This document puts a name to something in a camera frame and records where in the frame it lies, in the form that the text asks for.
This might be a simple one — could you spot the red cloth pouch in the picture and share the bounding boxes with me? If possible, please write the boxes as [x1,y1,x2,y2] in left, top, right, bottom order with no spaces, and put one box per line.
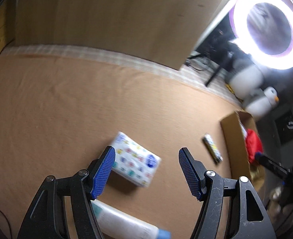
[245,129,263,166]

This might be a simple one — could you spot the patterned tissue pack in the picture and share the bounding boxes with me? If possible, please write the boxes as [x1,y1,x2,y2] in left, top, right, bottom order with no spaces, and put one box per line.
[111,132,161,187]

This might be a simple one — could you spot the open cardboard box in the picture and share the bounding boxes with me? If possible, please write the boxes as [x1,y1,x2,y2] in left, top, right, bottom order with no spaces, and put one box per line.
[220,111,265,191]

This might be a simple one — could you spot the small white penguin plush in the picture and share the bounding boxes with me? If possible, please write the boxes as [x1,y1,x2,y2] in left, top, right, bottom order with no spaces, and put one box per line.
[243,87,279,121]

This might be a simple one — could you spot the white bottle blue cap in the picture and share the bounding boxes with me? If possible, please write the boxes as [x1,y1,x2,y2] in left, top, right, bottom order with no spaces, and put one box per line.
[91,200,171,239]

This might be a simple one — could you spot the blister pill pack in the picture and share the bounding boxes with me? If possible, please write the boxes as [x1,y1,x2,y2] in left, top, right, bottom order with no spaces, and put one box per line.
[202,134,223,164]

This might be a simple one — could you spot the large white penguin plush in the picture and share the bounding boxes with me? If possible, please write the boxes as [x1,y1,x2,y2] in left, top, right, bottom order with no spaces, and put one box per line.
[225,59,264,100]

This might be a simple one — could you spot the black tripod stand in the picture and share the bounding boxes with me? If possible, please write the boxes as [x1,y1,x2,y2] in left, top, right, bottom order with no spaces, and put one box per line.
[205,42,235,87]

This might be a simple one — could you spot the wooden wardrobe panel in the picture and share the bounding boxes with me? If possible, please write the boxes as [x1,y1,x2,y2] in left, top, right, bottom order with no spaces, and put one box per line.
[15,0,222,69]

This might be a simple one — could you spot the ring light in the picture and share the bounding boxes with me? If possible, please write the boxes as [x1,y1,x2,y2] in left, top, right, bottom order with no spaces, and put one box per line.
[229,0,293,70]

